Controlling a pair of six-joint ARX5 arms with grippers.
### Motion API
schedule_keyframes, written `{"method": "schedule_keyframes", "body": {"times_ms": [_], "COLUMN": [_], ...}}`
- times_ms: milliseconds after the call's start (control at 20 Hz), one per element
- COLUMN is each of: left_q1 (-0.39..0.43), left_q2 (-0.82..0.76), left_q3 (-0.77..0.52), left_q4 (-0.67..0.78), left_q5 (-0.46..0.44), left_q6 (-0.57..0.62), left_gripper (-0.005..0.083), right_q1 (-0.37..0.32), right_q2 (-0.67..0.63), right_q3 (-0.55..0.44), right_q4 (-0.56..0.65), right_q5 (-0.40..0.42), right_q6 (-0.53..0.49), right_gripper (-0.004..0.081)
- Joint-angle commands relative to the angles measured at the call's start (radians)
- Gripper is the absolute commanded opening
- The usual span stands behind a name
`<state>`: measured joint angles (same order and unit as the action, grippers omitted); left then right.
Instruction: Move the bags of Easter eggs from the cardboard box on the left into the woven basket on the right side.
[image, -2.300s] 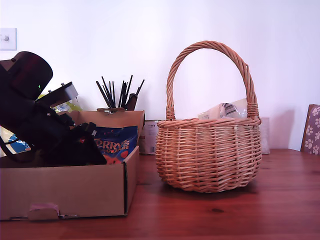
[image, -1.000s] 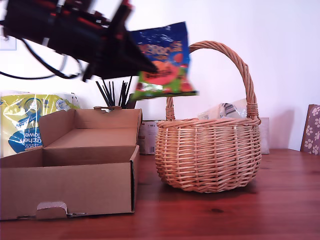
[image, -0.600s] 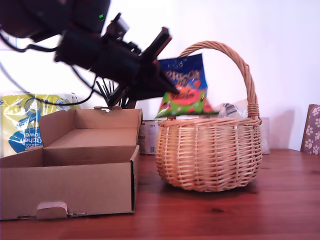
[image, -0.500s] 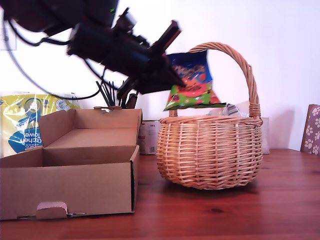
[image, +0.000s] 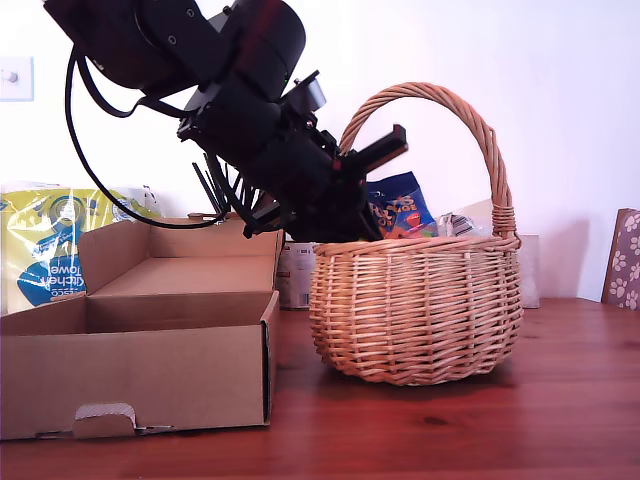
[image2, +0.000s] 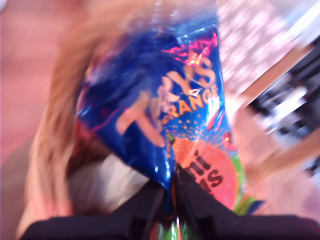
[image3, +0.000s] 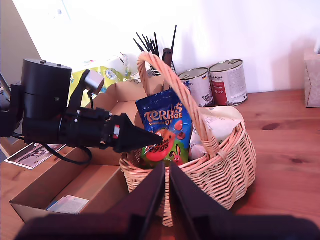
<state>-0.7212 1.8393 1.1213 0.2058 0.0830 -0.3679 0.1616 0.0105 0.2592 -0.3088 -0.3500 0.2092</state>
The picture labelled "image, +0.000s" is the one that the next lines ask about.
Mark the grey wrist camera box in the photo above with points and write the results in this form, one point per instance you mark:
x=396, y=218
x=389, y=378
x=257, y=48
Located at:
x=314, y=92

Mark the white Galaxy egg bag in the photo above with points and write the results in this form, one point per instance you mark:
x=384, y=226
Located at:
x=465, y=222

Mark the brown cardboard box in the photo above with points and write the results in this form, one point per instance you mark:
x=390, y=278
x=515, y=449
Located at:
x=150, y=380

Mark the clear glass jar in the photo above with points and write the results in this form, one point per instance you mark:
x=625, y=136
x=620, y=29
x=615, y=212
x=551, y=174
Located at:
x=530, y=275

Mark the white labelled tin can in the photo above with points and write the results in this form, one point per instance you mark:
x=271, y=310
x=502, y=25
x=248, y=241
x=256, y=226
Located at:
x=297, y=280

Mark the white wall light switch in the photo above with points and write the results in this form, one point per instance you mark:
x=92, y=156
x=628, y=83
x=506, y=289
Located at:
x=15, y=80

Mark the kitchen towel pack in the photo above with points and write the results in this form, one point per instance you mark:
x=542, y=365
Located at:
x=45, y=235

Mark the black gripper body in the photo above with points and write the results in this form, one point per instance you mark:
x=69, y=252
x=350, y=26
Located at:
x=300, y=170

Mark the blue Terry's orange egg bag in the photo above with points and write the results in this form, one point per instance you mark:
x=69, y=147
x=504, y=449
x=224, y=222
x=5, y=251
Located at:
x=405, y=210

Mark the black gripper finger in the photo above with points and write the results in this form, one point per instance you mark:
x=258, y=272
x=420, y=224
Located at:
x=364, y=197
x=330, y=220

